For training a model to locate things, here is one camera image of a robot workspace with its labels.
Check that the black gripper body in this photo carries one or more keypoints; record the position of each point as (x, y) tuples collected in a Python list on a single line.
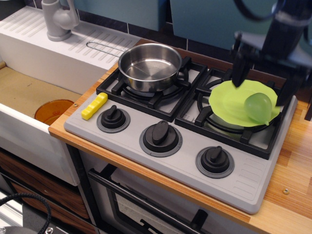
[(252, 46)]

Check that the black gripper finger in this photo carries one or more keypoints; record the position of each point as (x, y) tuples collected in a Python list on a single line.
[(294, 81), (241, 67)]

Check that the small green toy pear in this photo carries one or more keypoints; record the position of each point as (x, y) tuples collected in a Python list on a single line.
[(258, 107)]

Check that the stainless steel pot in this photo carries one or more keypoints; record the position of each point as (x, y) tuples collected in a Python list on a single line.
[(148, 68)]

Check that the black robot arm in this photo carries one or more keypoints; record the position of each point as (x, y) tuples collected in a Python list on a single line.
[(290, 23)]

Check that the light green plastic plate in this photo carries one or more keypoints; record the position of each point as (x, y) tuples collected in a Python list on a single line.
[(227, 101)]

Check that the right black stove knob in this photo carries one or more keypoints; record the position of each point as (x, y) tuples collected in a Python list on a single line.
[(215, 162)]

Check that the black stove knob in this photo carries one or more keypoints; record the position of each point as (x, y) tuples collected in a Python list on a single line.
[(113, 120), (160, 140), (215, 162)]

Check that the middle black stove knob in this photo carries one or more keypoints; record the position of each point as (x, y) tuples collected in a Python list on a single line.
[(160, 140)]

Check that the grey toy stove top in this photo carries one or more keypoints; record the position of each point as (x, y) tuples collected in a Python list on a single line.
[(244, 188)]

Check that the left black stove knob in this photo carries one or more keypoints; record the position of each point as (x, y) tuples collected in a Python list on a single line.
[(113, 120)]

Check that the right black burner grate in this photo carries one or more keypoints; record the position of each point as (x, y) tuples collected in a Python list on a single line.
[(262, 141)]

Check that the black burner grate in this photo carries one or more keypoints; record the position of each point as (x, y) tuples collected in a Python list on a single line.
[(262, 141), (164, 104)]

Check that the left black burner grate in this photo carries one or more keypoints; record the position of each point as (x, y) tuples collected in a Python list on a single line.
[(164, 104)]

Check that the yellow toy corn cob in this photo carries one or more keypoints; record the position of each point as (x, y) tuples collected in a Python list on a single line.
[(93, 107)]

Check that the grey toy faucet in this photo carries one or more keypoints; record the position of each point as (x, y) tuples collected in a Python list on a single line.
[(59, 22)]

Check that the white toy sink unit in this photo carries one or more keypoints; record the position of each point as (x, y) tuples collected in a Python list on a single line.
[(35, 70)]

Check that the wooden drawer fronts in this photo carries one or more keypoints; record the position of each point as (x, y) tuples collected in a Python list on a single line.
[(67, 206)]

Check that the oven door with black handle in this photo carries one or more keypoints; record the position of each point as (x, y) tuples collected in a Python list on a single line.
[(136, 206)]

